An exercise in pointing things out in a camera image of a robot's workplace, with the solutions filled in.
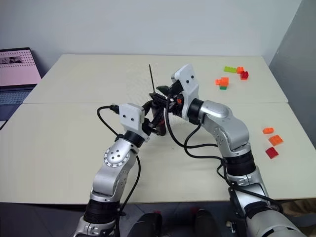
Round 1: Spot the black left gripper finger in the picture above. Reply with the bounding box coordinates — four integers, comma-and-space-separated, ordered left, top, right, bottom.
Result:
142, 100, 155, 116
148, 111, 164, 130

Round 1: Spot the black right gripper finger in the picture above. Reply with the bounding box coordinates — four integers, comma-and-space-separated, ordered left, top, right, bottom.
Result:
157, 85, 172, 95
149, 93, 171, 105

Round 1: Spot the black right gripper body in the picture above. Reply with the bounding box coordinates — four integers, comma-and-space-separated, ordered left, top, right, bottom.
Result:
167, 81, 185, 117

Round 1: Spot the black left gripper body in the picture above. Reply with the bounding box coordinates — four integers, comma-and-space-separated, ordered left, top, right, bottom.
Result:
142, 118, 159, 136

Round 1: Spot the thin metal screwdriver bit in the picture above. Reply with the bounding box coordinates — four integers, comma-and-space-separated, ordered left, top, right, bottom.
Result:
149, 64, 157, 94

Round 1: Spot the orange square toy brick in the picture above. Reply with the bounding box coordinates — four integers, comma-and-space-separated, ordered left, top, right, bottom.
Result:
268, 135, 283, 146

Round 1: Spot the red translucent toy brick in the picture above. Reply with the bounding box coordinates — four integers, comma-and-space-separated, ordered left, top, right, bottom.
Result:
265, 147, 279, 159

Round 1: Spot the dark rounded shape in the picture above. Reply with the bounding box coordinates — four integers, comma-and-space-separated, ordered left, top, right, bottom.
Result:
195, 209, 218, 237
130, 212, 162, 237

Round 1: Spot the open laptop with pink screen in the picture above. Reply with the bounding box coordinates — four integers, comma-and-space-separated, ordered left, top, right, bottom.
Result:
0, 47, 42, 130

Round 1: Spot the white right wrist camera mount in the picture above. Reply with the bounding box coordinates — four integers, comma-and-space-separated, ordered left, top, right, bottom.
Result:
170, 63, 200, 121

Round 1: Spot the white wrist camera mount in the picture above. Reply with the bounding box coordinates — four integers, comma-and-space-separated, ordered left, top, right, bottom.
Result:
170, 63, 200, 121
119, 103, 150, 143

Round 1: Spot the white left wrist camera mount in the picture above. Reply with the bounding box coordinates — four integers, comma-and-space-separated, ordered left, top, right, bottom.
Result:
119, 103, 150, 143

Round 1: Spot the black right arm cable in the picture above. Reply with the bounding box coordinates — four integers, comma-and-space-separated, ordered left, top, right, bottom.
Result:
164, 96, 284, 213

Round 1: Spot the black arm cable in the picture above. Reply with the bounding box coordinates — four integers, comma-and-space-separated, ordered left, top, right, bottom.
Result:
97, 103, 142, 237
164, 96, 284, 213

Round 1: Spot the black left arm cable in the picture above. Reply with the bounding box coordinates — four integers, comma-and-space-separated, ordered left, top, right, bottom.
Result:
97, 103, 142, 237

